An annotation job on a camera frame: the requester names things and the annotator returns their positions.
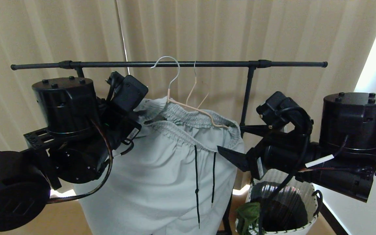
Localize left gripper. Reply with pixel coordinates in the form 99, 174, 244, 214
105, 111, 142, 154

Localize black clothes rack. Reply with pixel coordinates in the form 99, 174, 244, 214
11, 60, 328, 235

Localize black cable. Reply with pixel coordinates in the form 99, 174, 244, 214
46, 121, 114, 204
258, 106, 313, 235

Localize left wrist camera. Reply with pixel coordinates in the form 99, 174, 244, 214
105, 71, 149, 115

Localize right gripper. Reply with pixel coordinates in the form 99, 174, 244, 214
217, 125, 309, 180

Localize pink clothes hanger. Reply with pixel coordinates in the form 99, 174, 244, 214
186, 61, 210, 110
151, 56, 230, 130

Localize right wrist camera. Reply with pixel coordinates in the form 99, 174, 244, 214
257, 91, 306, 129

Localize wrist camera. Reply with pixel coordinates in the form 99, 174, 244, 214
257, 91, 306, 129
105, 71, 149, 115

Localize green printed shirt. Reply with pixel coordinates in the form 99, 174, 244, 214
236, 202, 262, 235

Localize white laundry basket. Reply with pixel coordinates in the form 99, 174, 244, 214
235, 168, 324, 235

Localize pale grey shorts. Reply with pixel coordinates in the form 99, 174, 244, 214
74, 96, 245, 235

